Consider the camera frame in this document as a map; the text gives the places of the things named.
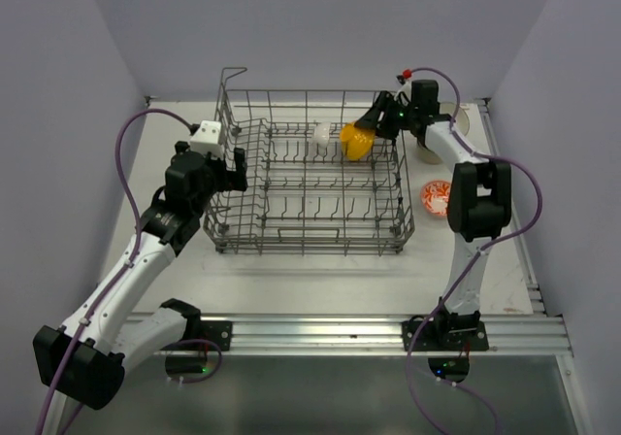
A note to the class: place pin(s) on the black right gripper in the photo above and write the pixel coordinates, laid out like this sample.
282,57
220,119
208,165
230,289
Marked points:
370,119

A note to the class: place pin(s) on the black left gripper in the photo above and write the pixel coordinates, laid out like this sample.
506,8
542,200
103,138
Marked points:
232,180

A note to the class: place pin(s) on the yellow ribbed bowl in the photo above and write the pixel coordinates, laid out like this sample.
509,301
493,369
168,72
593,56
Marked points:
356,142

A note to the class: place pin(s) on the small white bowl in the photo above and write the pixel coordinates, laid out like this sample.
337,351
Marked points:
321,134

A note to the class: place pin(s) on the beige speckled bowl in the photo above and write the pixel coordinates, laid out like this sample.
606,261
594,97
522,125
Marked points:
427,156

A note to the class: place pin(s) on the teal and white bowl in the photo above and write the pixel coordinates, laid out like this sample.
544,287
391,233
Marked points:
462,122

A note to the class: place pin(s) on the white bowl orange pattern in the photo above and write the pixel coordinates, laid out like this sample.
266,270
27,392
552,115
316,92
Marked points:
434,197

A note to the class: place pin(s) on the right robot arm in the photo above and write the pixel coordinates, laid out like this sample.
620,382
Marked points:
478,209

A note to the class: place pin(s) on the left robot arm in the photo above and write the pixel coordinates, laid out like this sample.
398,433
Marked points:
85,358

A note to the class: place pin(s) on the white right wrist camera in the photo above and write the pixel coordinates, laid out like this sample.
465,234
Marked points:
404,93

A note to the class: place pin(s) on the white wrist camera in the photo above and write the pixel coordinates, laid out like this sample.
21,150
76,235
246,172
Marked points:
207,139
404,93

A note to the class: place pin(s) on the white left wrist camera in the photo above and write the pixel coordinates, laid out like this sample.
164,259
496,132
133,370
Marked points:
207,139

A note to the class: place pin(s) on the grey wire dish rack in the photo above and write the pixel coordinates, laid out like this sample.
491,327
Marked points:
300,198

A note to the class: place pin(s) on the aluminium front rail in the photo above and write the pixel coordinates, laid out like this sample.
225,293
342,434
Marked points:
359,335

